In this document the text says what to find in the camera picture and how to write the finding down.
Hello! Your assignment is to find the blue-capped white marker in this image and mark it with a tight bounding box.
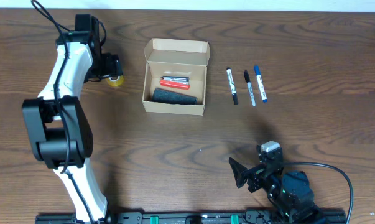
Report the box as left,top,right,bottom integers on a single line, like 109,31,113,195
254,65,267,103

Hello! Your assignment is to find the black mounting rail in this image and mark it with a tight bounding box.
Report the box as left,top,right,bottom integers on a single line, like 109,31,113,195
35,210,346,224

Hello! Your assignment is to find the yellow tape roll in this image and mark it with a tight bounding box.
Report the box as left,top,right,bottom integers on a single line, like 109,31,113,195
106,75,124,87

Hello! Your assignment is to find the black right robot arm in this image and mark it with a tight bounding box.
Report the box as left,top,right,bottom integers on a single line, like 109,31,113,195
229,144,329,223

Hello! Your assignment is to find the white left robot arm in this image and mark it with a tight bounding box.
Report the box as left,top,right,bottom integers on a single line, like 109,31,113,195
22,14,124,223

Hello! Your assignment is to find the open cardboard box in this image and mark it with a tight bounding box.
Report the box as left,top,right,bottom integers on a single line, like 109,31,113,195
142,38,210,116

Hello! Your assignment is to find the thin black-capped marker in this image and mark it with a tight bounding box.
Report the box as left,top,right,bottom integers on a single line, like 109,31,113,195
244,70,256,107

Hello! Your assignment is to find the blue whiteboard eraser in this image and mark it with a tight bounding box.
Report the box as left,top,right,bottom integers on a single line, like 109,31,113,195
152,88,198,105

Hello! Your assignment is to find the black-capped white marker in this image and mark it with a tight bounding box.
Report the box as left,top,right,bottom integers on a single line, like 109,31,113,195
226,67,239,105

